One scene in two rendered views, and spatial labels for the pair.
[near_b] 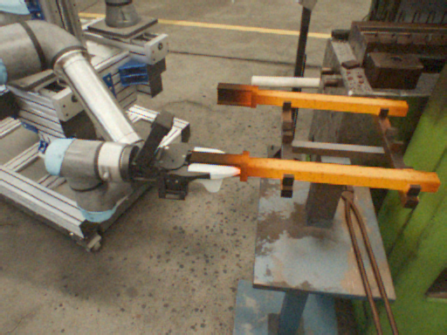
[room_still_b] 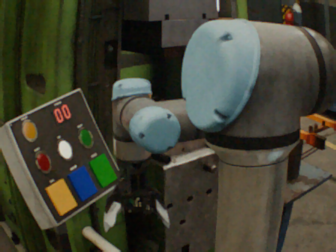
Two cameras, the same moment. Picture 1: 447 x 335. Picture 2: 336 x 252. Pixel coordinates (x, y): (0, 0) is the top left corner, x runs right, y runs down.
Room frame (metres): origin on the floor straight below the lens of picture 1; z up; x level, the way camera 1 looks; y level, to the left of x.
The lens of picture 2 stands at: (2.11, 0.66, 1.50)
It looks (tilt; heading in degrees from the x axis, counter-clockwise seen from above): 18 degrees down; 228
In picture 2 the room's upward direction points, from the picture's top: straight up
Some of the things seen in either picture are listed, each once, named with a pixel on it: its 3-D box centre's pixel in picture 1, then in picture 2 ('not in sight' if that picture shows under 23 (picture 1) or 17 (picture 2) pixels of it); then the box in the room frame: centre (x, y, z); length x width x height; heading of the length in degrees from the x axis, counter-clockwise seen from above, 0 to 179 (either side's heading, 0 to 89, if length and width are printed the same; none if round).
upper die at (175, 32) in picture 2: not in sight; (148, 27); (1.03, -0.61, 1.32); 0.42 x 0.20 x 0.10; 86
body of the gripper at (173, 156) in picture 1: (160, 168); not in sight; (0.49, 0.12, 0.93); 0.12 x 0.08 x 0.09; 83
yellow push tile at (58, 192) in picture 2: not in sight; (60, 197); (1.66, -0.20, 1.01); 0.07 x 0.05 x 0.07; 21
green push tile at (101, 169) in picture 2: not in sight; (101, 171); (1.48, -0.27, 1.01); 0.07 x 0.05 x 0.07; 21
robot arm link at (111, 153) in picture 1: (118, 163); not in sight; (0.50, 0.20, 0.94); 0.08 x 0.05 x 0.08; 173
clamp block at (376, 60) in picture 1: (392, 71); not in sight; (0.87, -0.45, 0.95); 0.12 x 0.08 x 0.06; 86
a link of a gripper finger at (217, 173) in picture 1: (213, 180); not in sight; (0.46, 0.02, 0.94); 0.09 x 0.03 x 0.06; 80
